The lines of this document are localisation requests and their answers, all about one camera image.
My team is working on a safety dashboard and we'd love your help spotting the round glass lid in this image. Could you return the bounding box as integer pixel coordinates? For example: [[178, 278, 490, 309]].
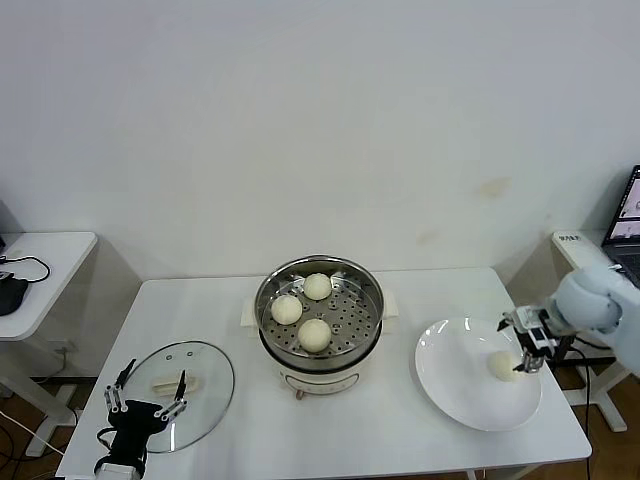
[[114, 340, 236, 454]]

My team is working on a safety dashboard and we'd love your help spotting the cream electric cooker base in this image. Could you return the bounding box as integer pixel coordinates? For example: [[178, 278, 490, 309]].
[[259, 327, 384, 402]]

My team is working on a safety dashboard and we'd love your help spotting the large white plate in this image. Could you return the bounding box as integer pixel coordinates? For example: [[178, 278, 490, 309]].
[[413, 316, 543, 432]]

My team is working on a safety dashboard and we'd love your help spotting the stainless steel steamer basket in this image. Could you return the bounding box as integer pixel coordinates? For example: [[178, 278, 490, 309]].
[[241, 254, 402, 359]]

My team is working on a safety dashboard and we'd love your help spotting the open grey laptop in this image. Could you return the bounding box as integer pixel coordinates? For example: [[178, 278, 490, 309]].
[[601, 164, 640, 290]]

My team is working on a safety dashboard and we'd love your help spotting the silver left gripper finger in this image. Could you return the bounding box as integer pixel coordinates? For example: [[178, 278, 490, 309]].
[[154, 369, 189, 420], [103, 358, 137, 412]]

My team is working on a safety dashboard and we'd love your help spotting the thin black looped cable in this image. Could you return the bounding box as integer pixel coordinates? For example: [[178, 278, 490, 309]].
[[0, 254, 52, 284]]

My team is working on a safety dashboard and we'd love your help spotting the black flat bar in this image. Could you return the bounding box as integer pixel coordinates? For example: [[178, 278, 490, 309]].
[[547, 355, 621, 369]]

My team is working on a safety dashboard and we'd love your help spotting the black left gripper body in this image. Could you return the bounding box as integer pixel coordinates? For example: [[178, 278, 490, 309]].
[[107, 399, 166, 464]]

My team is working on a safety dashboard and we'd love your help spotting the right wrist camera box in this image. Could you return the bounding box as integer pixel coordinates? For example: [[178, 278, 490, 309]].
[[527, 325, 558, 355]]

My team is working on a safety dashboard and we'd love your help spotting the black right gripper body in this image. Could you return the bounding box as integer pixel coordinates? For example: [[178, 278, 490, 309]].
[[514, 308, 554, 346]]

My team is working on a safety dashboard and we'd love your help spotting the black power cable with adapter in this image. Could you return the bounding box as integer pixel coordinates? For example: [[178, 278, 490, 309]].
[[552, 333, 601, 432]]

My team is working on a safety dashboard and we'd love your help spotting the white side table with pouch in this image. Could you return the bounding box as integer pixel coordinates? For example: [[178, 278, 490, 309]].
[[0, 230, 100, 457]]

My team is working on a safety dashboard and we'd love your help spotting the white steamed baozi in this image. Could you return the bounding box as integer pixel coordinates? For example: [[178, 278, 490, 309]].
[[488, 350, 526, 382], [270, 294, 304, 325], [297, 318, 332, 353], [303, 272, 332, 300]]

